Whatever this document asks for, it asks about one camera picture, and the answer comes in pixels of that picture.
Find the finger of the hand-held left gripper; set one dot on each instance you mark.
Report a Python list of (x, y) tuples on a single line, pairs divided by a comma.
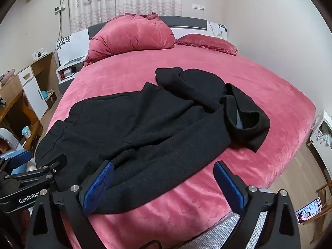
[(55, 164), (19, 159)]

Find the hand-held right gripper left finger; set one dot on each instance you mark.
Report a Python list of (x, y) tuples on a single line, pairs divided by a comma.
[(98, 186)]

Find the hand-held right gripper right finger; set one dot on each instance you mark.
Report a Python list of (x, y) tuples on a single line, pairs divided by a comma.
[(232, 186)]

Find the black coat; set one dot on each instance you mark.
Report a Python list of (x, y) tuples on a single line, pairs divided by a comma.
[(129, 124)]

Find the white padded seat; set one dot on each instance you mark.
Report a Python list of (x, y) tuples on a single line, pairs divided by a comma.
[(9, 137)]

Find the blue and white cup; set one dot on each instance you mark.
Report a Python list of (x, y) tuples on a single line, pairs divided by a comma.
[(26, 132)]

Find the wooden desk with white doors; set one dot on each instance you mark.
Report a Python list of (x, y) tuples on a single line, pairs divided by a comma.
[(10, 93)]

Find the blue toy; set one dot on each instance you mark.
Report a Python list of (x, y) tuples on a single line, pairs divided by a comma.
[(46, 94)]

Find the smartphone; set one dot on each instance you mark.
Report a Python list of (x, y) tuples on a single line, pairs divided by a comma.
[(309, 210)]

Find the pink pouch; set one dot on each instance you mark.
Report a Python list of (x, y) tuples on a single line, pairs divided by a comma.
[(7, 77)]

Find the white and grey nightstand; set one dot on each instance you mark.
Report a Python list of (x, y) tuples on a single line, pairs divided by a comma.
[(68, 81)]

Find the wooden chair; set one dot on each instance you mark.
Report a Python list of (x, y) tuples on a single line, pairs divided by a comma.
[(324, 189)]

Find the bed with pink sheet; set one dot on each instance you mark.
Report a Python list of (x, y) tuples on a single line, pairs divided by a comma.
[(259, 88)]

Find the white floral nightstand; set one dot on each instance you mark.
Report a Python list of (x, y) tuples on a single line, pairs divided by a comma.
[(320, 134)]

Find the flat pink pillow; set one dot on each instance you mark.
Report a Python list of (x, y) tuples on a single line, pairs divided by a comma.
[(207, 42)]

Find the large pink pillow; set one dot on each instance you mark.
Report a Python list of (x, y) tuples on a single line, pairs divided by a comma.
[(129, 36)]

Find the white and grey headboard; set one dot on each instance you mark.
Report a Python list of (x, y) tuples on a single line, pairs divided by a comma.
[(186, 23)]

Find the ship print curtain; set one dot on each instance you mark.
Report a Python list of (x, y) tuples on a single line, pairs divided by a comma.
[(116, 0)]

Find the white wall socket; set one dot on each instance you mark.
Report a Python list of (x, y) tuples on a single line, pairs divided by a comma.
[(198, 6), (59, 8)]

